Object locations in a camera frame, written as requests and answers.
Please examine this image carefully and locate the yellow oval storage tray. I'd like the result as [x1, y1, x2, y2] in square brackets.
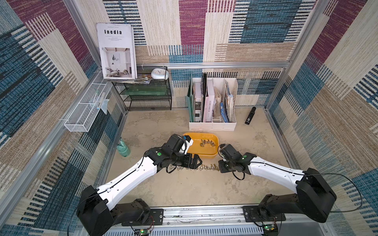
[184, 132, 219, 159]

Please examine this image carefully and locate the white round alarm clock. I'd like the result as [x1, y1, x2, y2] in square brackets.
[151, 68, 169, 80]

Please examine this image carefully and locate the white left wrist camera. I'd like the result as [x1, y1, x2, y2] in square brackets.
[180, 135, 194, 155]

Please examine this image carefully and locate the blue booklet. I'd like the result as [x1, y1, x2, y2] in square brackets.
[220, 102, 229, 123]

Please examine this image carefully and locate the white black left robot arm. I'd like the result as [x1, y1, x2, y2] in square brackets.
[76, 134, 202, 236]

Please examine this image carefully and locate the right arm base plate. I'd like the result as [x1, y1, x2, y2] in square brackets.
[242, 205, 286, 223]

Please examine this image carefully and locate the white wire wall basket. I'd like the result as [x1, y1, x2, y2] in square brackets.
[64, 82, 112, 132]

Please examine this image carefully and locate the green folder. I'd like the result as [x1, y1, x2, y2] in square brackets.
[186, 76, 195, 123]

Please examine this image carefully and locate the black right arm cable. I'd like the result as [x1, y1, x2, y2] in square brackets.
[217, 144, 363, 213]

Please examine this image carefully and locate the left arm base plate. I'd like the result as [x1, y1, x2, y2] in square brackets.
[122, 208, 164, 227]

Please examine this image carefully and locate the white Inedia magazine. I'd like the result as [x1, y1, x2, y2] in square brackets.
[96, 23, 137, 81]

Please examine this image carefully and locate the white perforated file organizer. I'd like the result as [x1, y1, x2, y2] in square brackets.
[186, 75, 238, 131]

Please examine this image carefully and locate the green spray bottle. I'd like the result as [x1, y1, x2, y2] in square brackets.
[117, 138, 131, 157]

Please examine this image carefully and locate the white pink book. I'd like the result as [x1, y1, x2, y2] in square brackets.
[203, 79, 215, 123]

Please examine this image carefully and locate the black wire mesh shelf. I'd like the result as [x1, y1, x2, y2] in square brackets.
[110, 66, 172, 111]

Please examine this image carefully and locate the black stapler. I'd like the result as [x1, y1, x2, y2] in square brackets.
[245, 107, 256, 125]

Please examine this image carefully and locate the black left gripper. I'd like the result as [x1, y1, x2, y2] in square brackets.
[170, 152, 203, 169]

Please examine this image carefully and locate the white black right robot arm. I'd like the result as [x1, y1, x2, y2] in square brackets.
[218, 144, 337, 223]

